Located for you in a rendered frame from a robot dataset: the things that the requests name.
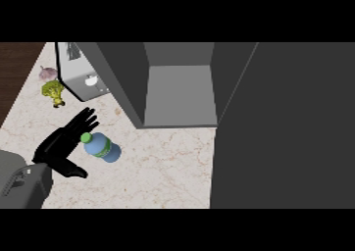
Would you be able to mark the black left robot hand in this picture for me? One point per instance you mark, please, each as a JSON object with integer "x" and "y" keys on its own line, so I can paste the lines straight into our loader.
{"x": 57, "y": 145}

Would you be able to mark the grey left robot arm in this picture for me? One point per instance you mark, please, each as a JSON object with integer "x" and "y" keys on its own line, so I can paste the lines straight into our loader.
{"x": 17, "y": 183}

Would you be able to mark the blue water bottle green cap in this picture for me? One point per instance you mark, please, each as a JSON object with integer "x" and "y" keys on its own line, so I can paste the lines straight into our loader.
{"x": 102, "y": 147}

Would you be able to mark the grey cabinet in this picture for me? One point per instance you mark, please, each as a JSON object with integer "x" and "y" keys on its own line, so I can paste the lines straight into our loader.
{"x": 170, "y": 94}

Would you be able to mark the dark grey cabinet door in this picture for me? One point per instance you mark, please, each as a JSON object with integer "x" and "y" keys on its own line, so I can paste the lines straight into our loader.
{"x": 289, "y": 130}

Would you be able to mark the green broccoli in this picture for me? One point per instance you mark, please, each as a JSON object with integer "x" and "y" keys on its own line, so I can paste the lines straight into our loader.
{"x": 53, "y": 91}

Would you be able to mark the silver toaster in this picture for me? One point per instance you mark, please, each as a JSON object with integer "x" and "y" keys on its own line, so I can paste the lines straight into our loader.
{"x": 79, "y": 75}

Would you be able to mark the purple garlic bulb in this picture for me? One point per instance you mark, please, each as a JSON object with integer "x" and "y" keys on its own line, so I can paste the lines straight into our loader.
{"x": 47, "y": 74}

